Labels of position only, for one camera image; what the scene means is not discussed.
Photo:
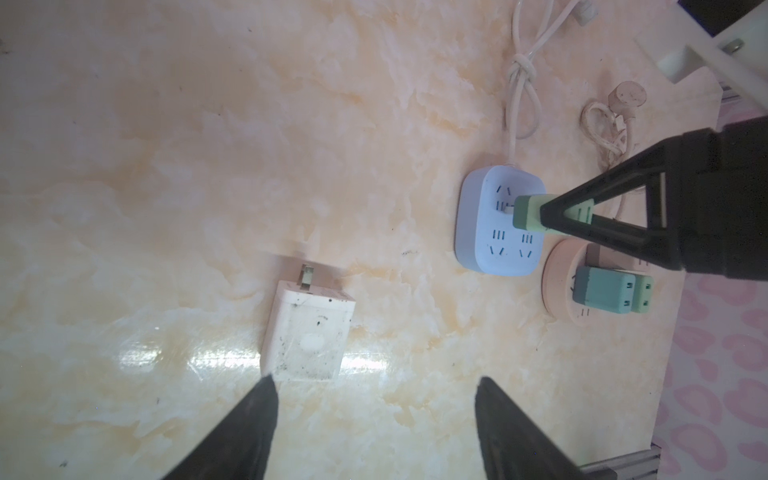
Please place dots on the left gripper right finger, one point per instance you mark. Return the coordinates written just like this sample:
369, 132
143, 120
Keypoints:
512, 445

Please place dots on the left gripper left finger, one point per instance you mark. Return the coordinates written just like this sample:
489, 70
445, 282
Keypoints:
239, 446

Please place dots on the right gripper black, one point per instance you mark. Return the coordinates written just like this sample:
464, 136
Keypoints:
724, 203

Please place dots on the green plug adapter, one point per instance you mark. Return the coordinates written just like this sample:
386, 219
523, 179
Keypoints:
642, 295
526, 212

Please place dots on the teal plug adapter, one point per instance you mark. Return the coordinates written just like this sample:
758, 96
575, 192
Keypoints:
603, 289

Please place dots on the white plug adapter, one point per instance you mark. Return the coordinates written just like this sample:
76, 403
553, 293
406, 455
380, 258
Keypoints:
307, 332

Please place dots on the pink round power strip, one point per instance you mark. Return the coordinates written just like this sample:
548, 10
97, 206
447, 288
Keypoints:
559, 276

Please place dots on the blue square power strip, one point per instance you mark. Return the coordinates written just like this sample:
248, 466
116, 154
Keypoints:
486, 240

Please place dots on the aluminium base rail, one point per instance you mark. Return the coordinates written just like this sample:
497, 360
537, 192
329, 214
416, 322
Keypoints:
634, 466

